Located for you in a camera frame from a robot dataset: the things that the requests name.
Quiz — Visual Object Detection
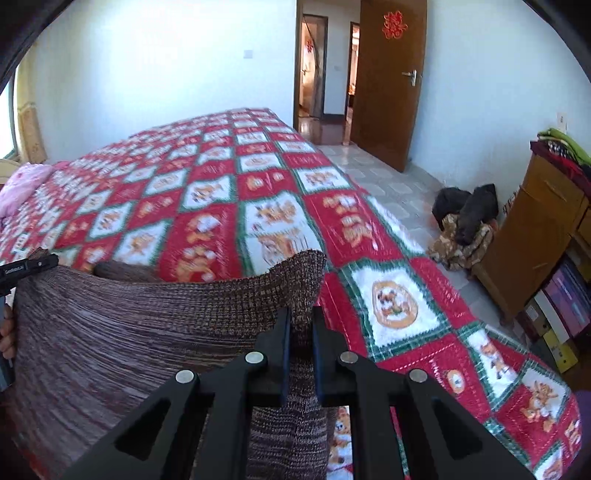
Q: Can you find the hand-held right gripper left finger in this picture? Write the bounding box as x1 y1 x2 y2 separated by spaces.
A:
62 307 293 480

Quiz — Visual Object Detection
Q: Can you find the pile of clothes on dresser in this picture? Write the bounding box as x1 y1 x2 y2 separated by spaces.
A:
537 128 591 164

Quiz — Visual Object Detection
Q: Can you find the yellow box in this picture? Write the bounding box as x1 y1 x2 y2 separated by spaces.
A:
542 323 581 373

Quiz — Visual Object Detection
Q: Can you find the red paper door decoration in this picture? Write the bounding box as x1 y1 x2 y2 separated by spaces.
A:
382 11 409 40

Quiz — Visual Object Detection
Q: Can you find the large black bag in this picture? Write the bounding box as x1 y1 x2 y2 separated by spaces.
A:
455 184 499 245

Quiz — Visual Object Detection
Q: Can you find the dark red cloth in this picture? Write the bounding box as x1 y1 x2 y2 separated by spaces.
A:
530 141 591 195

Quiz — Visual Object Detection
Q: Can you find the brown knitted sweater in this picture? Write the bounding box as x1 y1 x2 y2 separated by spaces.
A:
0 248 340 480

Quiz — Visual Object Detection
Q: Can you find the red printed bedspread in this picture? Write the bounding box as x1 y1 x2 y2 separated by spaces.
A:
0 107 583 480

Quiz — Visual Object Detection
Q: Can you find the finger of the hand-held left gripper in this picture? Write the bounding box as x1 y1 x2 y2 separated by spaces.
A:
32 253 60 274

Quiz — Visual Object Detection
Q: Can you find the small black bag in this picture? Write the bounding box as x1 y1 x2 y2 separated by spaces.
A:
433 187 472 223

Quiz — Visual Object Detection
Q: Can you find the brown patterned cloth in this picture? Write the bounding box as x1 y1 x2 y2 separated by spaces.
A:
427 215 495 271

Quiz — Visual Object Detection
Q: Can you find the pink pillow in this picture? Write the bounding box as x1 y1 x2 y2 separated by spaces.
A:
0 162 54 217

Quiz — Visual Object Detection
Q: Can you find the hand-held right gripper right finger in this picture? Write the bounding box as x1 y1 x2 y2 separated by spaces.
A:
311 306 539 480

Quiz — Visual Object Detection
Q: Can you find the window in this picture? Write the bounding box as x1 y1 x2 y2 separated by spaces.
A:
0 88 19 160

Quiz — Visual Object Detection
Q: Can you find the brown wooden door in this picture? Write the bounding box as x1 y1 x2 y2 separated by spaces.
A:
349 0 428 174

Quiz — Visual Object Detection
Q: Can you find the yellow patterned curtain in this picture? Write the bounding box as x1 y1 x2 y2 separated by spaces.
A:
16 62 49 164

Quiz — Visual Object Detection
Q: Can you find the wooden cabinet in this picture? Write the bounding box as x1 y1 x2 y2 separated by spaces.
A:
473 152 591 324

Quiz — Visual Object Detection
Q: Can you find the person's left hand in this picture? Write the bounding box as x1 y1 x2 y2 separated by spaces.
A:
0 305 18 361

